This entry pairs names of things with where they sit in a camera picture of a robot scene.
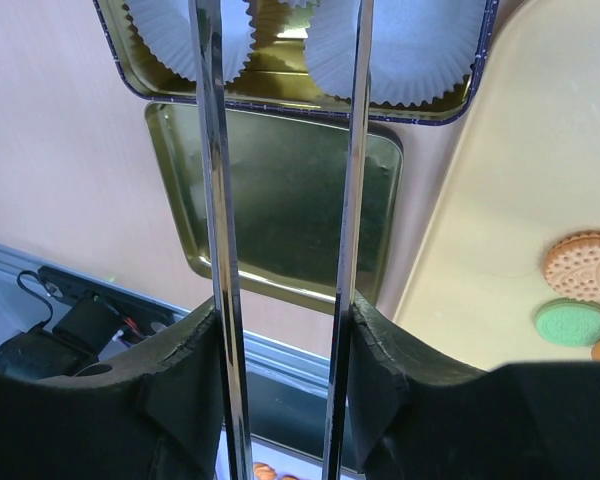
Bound metal serving tongs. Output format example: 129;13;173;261
188;1;374;479

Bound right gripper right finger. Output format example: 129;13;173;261
348;296;600;479

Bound yellow serving tray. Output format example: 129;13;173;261
394;1;600;370

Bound gold tin lid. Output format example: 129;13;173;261
145;102;404;313

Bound green sandwich cookie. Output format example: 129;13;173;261
533;298;600;347

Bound beige round biscuit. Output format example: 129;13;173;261
542;231;600;302

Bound aluminium mounting rail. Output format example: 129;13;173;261
0;245;329;398

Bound square cookie tin box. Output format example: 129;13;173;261
94;1;499;126

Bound metal tray at bottom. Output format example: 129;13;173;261
214;429;365;480

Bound white paper cup liner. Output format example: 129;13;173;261
304;0;486;107
126;0;255;83

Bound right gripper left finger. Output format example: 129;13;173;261
0;300;224;479

